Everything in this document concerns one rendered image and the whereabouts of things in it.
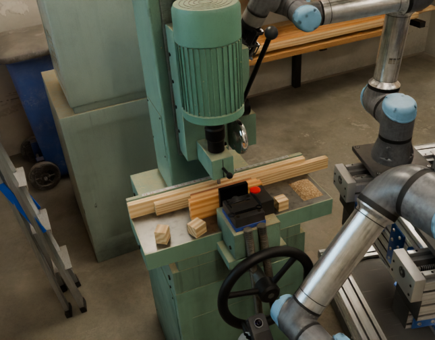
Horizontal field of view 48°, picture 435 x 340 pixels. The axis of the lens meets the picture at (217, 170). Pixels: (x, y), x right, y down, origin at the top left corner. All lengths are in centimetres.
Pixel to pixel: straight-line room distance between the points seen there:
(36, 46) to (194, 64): 189
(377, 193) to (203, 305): 73
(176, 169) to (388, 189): 81
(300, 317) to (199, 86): 62
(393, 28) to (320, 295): 104
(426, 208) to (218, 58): 60
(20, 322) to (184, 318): 118
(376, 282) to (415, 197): 126
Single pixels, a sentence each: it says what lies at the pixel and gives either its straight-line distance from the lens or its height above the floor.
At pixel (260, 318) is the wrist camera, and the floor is 88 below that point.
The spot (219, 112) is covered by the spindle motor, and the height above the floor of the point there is 124.
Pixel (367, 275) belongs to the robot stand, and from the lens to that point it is 229.
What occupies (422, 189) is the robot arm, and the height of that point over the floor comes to 123.
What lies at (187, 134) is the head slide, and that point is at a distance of 149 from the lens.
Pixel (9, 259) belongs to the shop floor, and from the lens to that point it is 297.
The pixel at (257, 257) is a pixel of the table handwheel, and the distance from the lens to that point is 126.
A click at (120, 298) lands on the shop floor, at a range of 253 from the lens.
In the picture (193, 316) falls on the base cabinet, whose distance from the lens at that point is 160.
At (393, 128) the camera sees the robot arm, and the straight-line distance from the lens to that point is 182.
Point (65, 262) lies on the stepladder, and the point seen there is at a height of 27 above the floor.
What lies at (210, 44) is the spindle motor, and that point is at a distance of 122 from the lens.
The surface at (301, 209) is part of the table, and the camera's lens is 150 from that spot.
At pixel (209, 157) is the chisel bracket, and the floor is 107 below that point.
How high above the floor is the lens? 182
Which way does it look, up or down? 33 degrees down
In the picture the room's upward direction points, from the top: 4 degrees counter-clockwise
